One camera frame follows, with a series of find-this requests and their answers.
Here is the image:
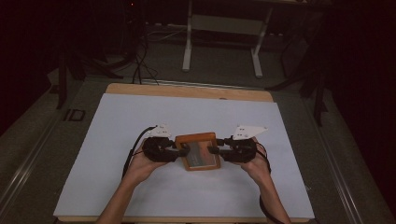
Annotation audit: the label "white table mat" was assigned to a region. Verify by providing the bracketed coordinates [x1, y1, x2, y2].
[52, 92, 316, 219]

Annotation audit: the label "person's left hand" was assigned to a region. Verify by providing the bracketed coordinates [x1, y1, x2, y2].
[128, 139, 170, 189]

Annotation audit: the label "black floor socket plate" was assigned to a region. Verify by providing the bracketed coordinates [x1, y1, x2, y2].
[63, 108, 86, 122]

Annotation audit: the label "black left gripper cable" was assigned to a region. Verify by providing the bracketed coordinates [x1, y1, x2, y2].
[121, 125, 159, 179]

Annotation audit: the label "orange rectangular box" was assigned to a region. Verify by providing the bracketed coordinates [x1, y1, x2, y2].
[174, 132, 222, 173]

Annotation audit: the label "black floor cables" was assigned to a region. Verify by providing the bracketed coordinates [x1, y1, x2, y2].
[132, 29, 161, 86]

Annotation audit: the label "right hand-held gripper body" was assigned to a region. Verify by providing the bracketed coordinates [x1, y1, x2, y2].
[219, 124, 269, 164]

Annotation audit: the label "person's right hand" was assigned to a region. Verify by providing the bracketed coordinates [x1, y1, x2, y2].
[240, 135, 273, 189]

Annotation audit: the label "white metal desk frame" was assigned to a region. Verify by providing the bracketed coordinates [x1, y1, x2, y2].
[181, 0, 276, 79]

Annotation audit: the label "black metal stand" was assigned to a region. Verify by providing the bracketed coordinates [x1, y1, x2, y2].
[266, 29, 330, 127]
[55, 46, 125, 110]

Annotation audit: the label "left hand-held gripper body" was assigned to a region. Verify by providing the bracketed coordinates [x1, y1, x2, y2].
[142, 124, 177, 163]

